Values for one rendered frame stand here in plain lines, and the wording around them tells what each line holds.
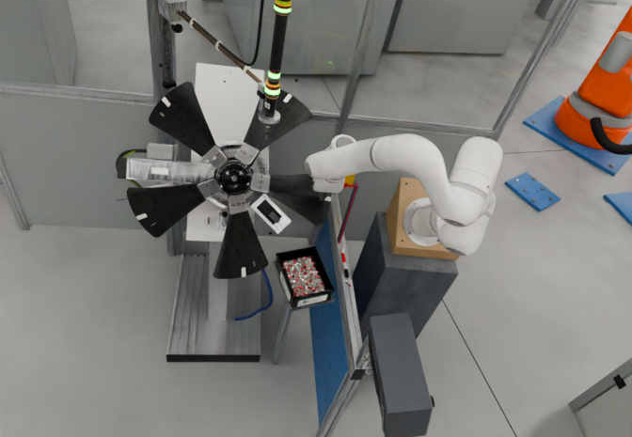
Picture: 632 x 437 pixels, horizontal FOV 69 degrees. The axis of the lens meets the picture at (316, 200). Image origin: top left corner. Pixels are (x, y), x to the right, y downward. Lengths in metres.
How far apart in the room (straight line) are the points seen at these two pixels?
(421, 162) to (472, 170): 0.12
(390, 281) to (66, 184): 1.82
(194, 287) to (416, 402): 1.74
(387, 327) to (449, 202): 0.39
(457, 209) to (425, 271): 0.80
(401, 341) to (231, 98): 1.12
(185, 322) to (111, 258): 0.66
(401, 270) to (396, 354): 0.64
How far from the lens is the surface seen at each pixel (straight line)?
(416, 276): 1.89
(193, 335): 2.53
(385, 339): 1.27
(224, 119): 1.87
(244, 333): 2.53
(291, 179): 1.68
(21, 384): 2.65
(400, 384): 1.22
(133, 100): 2.38
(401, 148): 1.10
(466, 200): 1.10
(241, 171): 1.58
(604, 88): 5.02
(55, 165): 2.76
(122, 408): 2.49
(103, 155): 2.63
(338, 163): 1.30
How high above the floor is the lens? 2.29
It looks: 44 degrees down
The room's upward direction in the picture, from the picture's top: 14 degrees clockwise
